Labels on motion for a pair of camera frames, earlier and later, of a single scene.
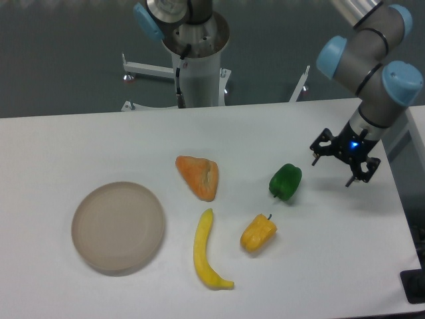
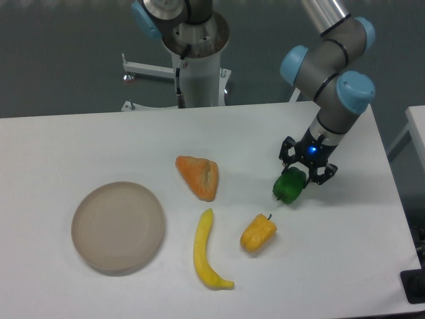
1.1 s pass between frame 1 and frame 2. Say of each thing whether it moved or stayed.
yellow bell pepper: stayed
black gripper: moved
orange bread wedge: stayed
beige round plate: stayed
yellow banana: stayed
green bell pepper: moved
